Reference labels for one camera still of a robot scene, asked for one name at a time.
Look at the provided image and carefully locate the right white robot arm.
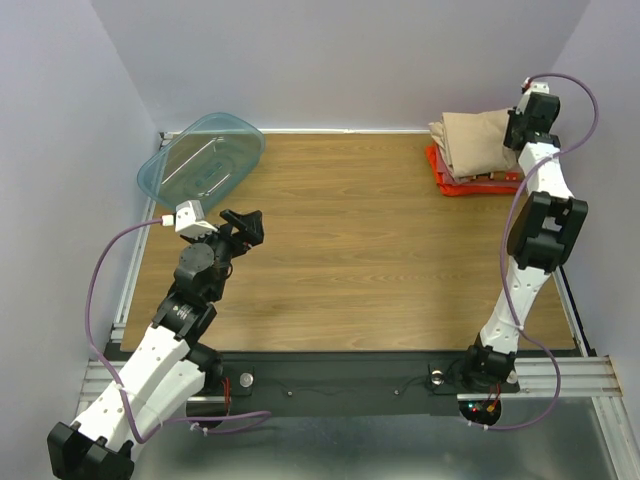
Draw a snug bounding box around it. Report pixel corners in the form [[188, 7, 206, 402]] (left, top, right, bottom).
[[460, 82, 588, 391]]

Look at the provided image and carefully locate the pink folded t shirt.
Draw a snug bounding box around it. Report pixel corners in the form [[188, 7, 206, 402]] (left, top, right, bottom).
[[442, 171, 524, 184]]

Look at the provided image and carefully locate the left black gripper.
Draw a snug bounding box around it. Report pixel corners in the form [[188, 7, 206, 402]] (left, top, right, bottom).
[[185, 210, 264, 302]]

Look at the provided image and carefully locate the red folded t shirt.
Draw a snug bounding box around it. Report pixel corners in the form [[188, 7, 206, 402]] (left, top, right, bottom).
[[425, 144, 522, 197]]

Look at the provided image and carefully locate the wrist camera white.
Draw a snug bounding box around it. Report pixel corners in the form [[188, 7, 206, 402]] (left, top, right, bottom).
[[515, 77, 550, 114], [160, 200, 219, 244]]

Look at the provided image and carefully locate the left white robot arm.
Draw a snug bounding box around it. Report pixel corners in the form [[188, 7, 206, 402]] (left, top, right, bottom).
[[47, 200, 264, 479]]

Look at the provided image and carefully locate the teal plastic bin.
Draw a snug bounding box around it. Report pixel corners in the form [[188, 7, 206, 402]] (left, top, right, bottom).
[[137, 113, 265, 212]]

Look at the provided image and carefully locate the beige t shirt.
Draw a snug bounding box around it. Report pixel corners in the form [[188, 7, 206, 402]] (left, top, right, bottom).
[[429, 109, 518, 181]]

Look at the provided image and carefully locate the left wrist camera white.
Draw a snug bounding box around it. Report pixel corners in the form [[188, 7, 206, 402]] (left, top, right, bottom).
[[160, 200, 219, 244]]

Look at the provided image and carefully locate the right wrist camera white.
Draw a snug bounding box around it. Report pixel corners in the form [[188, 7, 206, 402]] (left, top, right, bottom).
[[515, 77, 550, 114]]

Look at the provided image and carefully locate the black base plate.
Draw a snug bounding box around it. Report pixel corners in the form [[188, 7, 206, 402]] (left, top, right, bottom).
[[184, 351, 521, 419]]

